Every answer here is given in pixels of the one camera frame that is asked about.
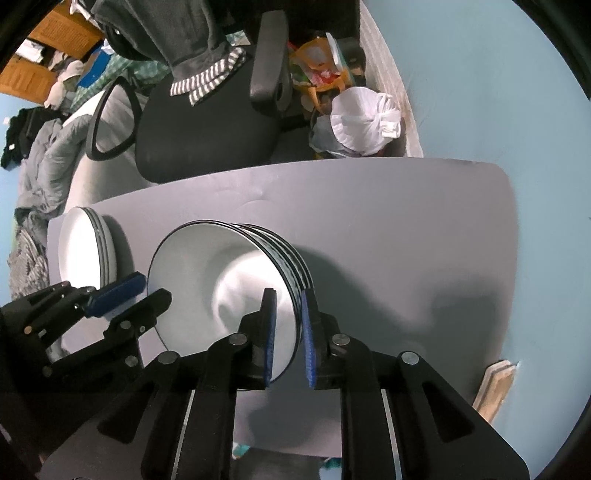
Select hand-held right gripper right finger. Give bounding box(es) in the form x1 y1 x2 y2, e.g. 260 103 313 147
300 288 531 480

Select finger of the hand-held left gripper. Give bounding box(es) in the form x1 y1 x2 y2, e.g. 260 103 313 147
41 288 173 377
25 271 147 333

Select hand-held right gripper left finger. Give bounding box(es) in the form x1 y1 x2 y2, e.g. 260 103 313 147
39 287 278 480

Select white plate black rim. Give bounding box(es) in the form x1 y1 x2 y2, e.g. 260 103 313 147
85 208 113 284
90 209 117 282
58 207 108 296

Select grey striped cloth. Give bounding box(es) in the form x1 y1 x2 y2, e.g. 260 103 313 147
7 226 49 301

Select light grey mattress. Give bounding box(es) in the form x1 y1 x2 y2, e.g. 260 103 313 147
65 90 153 213

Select grey duvet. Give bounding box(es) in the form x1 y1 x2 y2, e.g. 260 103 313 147
16 115 88 217

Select black office chair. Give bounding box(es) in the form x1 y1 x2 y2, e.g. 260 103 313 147
85 0 361 185

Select black clothes pile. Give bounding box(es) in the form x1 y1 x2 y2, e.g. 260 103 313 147
0 106 61 169

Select wooden board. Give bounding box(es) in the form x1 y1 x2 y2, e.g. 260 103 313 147
473 360 515 422

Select green checked cloth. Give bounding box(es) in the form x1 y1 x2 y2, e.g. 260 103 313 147
69 53 171 112

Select white plastic bag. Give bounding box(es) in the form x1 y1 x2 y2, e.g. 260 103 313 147
330 87 402 155

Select wooden cupboard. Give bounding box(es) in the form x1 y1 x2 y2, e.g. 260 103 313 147
0 9 105 100

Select grey garment striped cuffs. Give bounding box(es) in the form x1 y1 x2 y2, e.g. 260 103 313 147
90 0 247 107

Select yellow shopping bag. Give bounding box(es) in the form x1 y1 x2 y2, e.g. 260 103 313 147
288 32 365 112

